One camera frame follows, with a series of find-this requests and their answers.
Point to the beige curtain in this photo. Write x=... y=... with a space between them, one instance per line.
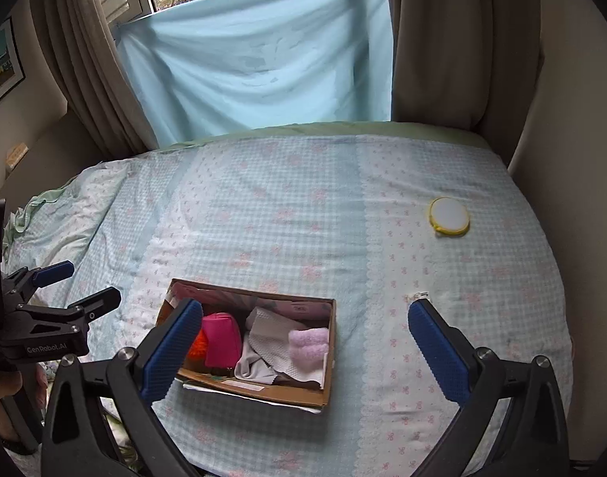
x=84 y=59
x=457 y=44

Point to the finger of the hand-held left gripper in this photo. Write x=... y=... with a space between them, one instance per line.
x=92 y=308
x=55 y=273

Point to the lavender fluffy sock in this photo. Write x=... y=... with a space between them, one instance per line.
x=308 y=350

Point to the green bed sheet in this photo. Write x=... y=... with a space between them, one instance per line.
x=333 y=129

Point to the cardboard box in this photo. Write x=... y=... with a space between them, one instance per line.
x=263 y=387

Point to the framed wall picture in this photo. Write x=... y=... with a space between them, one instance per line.
x=0 y=69

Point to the person's left hand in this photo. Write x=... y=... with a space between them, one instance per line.
x=2 y=397

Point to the hanging light blue cloth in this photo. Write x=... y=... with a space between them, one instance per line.
x=253 y=59

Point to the white waffle cloth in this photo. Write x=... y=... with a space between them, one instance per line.
x=268 y=348

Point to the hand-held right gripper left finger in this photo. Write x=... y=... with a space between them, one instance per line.
x=171 y=353

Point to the orange fluffy pompom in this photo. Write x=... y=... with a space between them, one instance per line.
x=199 y=348

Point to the pink pouch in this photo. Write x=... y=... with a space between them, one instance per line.
x=221 y=340

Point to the printed light blue bedspread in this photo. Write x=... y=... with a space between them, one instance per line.
x=308 y=208

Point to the small tan box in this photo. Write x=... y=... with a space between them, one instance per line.
x=16 y=156

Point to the round yellow-rimmed pad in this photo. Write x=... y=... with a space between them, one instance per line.
x=450 y=216

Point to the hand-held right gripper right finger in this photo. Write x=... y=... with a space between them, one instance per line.
x=437 y=353

